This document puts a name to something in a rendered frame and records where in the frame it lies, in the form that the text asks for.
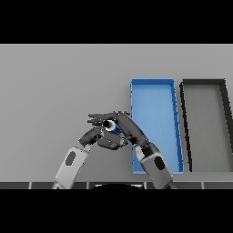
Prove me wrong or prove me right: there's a blue pipe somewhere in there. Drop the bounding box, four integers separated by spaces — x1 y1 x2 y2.
102 119 123 135

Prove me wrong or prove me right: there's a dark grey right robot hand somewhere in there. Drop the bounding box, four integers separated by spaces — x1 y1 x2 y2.
86 110 150 147

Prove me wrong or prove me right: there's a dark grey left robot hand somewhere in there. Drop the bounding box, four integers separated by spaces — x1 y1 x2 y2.
77 127 128 151

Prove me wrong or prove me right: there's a blue bin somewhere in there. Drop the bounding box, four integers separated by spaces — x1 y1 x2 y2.
129 77 185 175

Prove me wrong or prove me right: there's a dark grey bin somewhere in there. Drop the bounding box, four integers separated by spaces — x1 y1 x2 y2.
179 78 233 173

